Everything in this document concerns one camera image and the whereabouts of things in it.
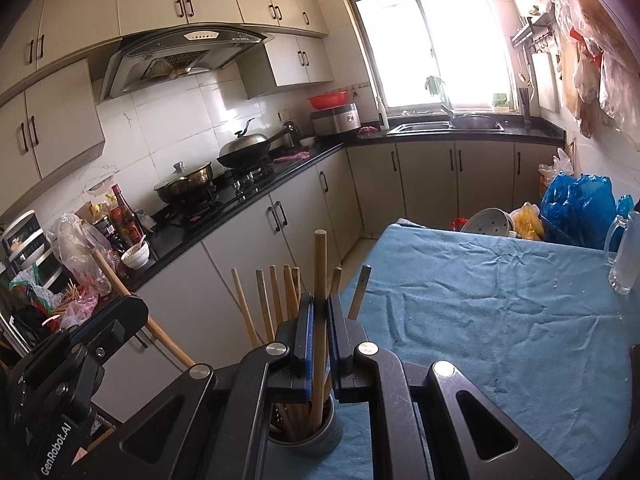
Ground white bowl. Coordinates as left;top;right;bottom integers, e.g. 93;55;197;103
121;240;151;270

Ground red plastic basin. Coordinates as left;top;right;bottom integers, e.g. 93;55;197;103
306;90;351;111

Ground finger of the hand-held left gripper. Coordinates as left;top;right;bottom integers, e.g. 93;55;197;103
106;296;150;343
67;321;127;363

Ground metal wall rack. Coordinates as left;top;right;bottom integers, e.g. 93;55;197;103
510;12;558;53

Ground black gas stove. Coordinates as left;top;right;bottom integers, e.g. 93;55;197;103
165;162;276;221

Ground steel rice cooker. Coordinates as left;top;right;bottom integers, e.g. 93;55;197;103
309;102;362;137

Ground black kitchen countertop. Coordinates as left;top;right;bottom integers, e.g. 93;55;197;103
115;120;568;291

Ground black wok with lid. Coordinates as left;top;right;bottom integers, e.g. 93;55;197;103
216;117;293;168

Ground steel pot with glass lid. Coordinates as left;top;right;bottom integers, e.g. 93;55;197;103
154;161;216;204

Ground white perforated steamer tray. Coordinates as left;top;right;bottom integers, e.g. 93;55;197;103
459;207;516;238

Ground dark sauce bottle red label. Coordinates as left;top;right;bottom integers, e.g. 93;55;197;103
111;183;146;246

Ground white cutting board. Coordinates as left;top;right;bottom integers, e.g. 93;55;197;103
530;52;561;113

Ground steel basin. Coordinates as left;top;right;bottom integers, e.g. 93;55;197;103
452;114;496;130

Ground hanging plastic bags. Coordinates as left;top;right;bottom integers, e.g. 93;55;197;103
550;0;640;151

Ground clear plastic bag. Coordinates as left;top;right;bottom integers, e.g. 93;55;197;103
47;212;113;297

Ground kitchen window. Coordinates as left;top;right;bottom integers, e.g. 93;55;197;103
332;0;518;111

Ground steel range hood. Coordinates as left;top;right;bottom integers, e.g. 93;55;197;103
97;25;275;106

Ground white plastic bag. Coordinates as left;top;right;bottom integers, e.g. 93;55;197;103
537;147;576;181

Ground blue plastic bag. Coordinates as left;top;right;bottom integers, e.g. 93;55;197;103
540;171;635;251

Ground clear glass mug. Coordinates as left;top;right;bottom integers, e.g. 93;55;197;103
602;210;640;297

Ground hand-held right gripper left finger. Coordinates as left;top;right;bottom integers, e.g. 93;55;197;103
117;294;316;480

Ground white striped appliance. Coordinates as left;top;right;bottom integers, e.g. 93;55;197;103
0;210;52;281

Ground steel kitchen sink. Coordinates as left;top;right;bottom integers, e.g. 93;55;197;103
389;119;506;134

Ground blue towel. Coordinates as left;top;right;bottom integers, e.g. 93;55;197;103
262;217;640;480

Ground yellow plastic bag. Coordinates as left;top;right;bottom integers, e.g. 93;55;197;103
510;202;546;241

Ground white lower kitchen cabinets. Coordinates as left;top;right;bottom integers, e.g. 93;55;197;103
90;140;566;411

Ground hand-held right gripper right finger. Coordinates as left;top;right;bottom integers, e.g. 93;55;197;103
326;292;576;480

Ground grey metal chopstick holder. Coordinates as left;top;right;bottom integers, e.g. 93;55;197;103
267;394;343;457

